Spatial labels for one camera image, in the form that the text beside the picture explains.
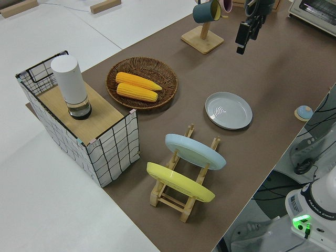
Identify wooden block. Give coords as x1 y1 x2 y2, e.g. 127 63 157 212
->
90 0 122 14
0 2 30 18

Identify brown wicker basket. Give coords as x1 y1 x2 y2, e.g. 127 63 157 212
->
106 57 179 111

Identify wooden plate rack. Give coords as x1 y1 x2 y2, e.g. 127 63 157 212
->
149 123 221 223

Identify teal mug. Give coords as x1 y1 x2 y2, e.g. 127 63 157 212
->
192 0 223 23

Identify yellow corn cob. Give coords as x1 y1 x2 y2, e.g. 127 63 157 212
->
115 72 163 92
116 82 159 102

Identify yellow plate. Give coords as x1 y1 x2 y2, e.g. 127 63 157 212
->
146 162 216 203

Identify light blue plate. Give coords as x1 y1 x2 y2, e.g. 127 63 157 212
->
165 133 227 171

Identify pink mug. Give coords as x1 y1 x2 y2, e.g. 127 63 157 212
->
219 0 233 13

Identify gray plate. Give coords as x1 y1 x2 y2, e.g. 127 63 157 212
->
205 91 253 131

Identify thin blue cable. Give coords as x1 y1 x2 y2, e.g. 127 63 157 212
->
39 2 90 13

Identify wire box with wooden lid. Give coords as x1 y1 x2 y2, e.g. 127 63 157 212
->
15 49 140 188

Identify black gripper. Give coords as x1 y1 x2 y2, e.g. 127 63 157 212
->
235 13 265 55

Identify black coiled cable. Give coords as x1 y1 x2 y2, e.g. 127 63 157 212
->
293 157 313 175

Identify white toaster oven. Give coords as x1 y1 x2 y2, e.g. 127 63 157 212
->
287 0 336 37

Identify wooden mug tree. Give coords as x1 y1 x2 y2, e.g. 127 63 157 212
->
181 0 228 55

